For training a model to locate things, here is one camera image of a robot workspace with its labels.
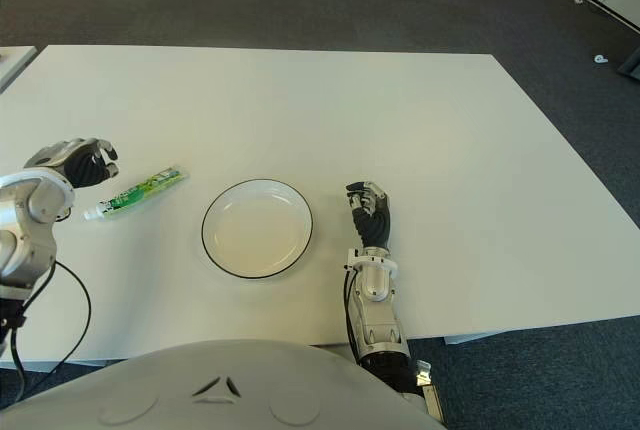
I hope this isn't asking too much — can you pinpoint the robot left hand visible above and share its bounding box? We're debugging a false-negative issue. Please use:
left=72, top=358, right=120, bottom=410
left=23, top=137, right=121, bottom=190

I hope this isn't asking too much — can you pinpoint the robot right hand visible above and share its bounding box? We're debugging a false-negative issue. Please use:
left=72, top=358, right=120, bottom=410
left=343, top=180, right=394, bottom=251

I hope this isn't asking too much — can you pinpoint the green toothpaste tube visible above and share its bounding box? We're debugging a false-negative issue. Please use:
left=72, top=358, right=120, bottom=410
left=82, top=163, right=188, bottom=222

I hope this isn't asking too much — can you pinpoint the white plate with black rim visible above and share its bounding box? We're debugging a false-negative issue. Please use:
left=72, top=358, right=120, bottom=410
left=201, top=177, right=315, bottom=281

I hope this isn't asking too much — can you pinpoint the white side table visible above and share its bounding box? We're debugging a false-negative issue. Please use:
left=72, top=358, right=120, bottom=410
left=0, top=46, right=39, bottom=94

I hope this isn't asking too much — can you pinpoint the grey robot torso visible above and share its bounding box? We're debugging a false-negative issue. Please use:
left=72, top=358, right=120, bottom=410
left=0, top=339, right=446, bottom=430

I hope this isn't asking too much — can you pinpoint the dark grey floor object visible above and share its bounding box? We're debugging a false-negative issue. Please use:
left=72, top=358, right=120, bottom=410
left=617, top=44, right=640, bottom=80

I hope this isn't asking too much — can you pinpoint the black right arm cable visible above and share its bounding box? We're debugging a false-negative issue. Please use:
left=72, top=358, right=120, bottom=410
left=342, top=268, right=359, bottom=357

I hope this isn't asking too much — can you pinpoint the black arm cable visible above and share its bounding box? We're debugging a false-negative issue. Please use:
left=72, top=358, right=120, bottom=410
left=8, top=258, right=93, bottom=404
left=342, top=268, right=359, bottom=357

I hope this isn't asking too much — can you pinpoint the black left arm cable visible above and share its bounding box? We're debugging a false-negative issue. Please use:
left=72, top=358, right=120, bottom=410
left=8, top=258, right=93, bottom=404

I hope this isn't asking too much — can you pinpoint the white table frame bar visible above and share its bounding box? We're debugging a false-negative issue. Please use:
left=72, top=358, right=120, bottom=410
left=443, top=324, right=526, bottom=345

